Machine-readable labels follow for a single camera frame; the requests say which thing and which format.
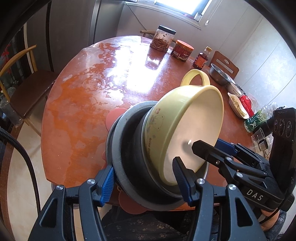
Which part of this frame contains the dark floral clothing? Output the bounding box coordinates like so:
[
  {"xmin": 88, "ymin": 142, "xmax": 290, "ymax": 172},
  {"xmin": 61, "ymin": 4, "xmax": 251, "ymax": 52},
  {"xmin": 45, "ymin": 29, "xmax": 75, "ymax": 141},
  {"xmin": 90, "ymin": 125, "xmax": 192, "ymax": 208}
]
[{"xmin": 101, "ymin": 204, "xmax": 287, "ymax": 241}]

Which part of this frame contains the black thermos flask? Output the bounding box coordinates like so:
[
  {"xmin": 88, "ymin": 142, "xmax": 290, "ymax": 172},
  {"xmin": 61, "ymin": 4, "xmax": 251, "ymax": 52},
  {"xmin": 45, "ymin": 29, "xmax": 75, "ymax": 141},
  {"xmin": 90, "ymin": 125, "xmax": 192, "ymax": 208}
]
[{"xmin": 262, "ymin": 117, "xmax": 275, "ymax": 142}]

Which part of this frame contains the clear plastic cup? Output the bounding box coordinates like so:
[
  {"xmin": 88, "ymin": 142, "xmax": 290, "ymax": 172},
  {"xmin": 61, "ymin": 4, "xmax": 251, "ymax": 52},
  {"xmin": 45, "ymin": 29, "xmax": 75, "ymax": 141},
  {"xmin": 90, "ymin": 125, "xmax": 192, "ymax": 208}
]
[{"xmin": 251, "ymin": 128, "xmax": 269, "ymax": 145}]

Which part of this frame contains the person's right forearm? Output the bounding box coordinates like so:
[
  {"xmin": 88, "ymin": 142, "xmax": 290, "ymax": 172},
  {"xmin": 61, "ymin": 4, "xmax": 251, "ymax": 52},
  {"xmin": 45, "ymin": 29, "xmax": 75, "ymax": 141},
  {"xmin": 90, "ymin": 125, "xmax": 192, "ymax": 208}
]
[{"xmin": 260, "ymin": 207, "xmax": 287, "ymax": 232}]

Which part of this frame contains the small steel cup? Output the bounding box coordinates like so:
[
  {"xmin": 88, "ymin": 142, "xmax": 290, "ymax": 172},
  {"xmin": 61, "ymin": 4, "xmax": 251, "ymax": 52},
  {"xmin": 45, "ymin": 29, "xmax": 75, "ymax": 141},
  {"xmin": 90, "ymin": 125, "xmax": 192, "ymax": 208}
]
[{"xmin": 258, "ymin": 139, "xmax": 270, "ymax": 151}]

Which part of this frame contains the clear jar with black lid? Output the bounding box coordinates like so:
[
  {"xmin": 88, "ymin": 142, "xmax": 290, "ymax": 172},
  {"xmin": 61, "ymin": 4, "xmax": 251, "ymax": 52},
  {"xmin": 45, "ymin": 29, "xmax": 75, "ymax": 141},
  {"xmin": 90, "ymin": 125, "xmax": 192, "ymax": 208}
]
[{"xmin": 150, "ymin": 25, "xmax": 176, "ymax": 52}]

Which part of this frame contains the pink plate with ears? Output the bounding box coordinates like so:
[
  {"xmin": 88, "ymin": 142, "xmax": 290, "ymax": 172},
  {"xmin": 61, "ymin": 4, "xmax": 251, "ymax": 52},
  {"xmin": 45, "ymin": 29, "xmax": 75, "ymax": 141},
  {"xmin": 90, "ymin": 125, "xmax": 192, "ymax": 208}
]
[{"xmin": 101, "ymin": 107, "xmax": 151, "ymax": 215}]

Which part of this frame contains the chair with curved yellow frame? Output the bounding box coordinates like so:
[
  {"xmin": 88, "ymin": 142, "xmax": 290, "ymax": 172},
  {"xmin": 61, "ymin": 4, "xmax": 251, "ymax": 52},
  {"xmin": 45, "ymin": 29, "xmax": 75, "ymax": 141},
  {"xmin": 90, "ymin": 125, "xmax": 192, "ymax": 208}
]
[
  {"xmin": 0, "ymin": 45, "xmax": 57, "ymax": 137},
  {"xmin": 140, "ymin": 30, "xmax": 158, "ymax": 39}
]

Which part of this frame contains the white ceramic bowl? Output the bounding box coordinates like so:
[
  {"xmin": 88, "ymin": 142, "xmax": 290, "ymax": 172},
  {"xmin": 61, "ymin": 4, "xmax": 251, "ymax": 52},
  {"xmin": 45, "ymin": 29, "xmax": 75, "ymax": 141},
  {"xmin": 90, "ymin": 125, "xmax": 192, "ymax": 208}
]
[{"xmin": 227, "ymin": 82, "xmax": 243, "ymax": 96}]

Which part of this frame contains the large steel bowl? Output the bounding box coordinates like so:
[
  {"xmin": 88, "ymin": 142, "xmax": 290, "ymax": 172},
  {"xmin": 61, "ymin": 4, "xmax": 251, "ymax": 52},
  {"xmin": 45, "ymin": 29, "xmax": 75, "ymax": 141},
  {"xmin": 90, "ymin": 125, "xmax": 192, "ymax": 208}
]
[{"xmin": 106, "ymin": 100, "xmax": 192, "ymax": 212}]

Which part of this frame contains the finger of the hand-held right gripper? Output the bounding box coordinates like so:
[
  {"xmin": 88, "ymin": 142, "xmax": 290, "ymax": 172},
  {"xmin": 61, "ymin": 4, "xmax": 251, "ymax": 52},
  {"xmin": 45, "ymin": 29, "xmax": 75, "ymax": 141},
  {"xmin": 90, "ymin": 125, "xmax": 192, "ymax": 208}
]
[
  {"xmin": 216, "ymin": 138, "xmax": 271, "ymax": 174},
  {"xmin": 192, "ymin": 140, "xmax": 270, "ymax": 187}
]

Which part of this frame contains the yellow bowl with handle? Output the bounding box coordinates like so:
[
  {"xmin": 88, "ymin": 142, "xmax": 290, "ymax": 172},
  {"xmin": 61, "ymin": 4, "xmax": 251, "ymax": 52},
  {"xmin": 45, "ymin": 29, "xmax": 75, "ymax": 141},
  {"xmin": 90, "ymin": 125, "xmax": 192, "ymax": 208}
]
[{"xmin": 142, "ymin": 69, "xmax": 224, "ymax": 186}]

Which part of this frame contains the grey refrigerator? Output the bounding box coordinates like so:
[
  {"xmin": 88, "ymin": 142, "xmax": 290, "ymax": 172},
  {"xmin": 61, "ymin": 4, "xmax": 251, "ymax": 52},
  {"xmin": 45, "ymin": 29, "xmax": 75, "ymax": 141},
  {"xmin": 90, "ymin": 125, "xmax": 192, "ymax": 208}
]
[{"xmin": 23, "ymin": 0, "xmax": 125, "ymax": 75}]

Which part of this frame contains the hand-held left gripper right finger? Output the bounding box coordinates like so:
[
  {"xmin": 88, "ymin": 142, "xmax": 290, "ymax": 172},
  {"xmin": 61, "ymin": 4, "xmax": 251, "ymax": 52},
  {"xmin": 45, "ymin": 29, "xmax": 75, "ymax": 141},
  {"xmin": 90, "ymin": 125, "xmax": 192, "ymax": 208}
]
[{"xmin": 172, "ymin": 156, "xmax": 267, "ymax": 241}]

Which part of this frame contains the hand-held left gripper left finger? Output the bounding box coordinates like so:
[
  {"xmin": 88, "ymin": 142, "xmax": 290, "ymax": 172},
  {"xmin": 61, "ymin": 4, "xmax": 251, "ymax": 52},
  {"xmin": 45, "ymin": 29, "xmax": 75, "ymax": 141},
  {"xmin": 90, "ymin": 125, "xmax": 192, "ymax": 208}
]
[{"xmin": 28, "ymin": 166, "xmax": 115, "ymax": 241}]

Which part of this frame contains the white plate with food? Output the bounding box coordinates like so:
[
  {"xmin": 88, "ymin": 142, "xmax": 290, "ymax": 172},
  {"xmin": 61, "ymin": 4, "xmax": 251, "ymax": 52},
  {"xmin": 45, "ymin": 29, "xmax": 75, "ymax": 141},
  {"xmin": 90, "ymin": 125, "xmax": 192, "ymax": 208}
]
[{"xmin": 227, "ymin": 92, "xmax": 249, "ymax": 120}]

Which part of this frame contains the black cable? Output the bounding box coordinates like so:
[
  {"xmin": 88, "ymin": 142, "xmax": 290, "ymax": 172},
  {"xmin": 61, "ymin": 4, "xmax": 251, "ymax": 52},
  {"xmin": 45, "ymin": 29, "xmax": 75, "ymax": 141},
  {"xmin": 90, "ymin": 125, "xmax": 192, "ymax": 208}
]
[{"xmin": 0, "ymin": 127, "xmax": 41, "ymax": 210}]

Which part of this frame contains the clear bottle with green label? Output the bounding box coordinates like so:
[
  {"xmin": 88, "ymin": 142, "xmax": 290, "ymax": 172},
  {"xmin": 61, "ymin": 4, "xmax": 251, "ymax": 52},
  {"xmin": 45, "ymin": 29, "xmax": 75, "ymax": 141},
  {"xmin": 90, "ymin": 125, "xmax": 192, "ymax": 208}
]
[{"xmin": 243, "ymin": 102, "xmax": 278, "ymax": 133}]

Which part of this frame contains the brown sauce bottle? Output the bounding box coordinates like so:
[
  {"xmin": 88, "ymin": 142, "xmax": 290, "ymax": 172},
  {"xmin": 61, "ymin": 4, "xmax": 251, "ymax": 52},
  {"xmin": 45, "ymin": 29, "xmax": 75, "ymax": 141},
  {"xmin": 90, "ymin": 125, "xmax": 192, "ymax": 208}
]
[{"xmin": 192, "ymin": 46, "xmax": 213, "ymax": 70}]

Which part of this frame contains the red snack packet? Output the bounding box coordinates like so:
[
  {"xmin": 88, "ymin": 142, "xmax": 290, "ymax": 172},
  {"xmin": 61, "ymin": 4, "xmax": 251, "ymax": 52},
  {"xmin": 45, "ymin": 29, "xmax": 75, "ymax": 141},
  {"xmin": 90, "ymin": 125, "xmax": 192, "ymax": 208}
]
[{"xmin": 239, "ymin": 95, "xmax": 257, "ymax": 118}]

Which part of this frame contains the clear plastic bag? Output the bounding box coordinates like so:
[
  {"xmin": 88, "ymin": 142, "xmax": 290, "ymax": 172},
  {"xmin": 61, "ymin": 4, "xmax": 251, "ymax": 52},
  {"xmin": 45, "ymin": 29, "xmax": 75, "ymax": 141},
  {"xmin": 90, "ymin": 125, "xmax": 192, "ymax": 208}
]
[{"xmin": 248, "ymin": 94, "xmax": 260, "ymax": 109}]

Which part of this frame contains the jar with red lid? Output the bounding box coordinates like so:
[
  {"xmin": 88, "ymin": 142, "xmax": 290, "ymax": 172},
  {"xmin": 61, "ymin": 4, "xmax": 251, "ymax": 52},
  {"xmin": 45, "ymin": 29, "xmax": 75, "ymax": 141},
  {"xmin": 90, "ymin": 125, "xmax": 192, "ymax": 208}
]
[{"xmin": 171, "ymin": 39, "xmax": 194, "ymax": 62}]

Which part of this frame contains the bright window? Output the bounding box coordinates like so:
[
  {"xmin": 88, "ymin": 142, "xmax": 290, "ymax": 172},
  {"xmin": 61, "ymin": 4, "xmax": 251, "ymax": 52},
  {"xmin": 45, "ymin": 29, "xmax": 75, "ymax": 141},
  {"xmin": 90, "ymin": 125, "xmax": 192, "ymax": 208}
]
[{"xmin": 125, "ymin": 0, "xmax": 213, "ymax": 29}]

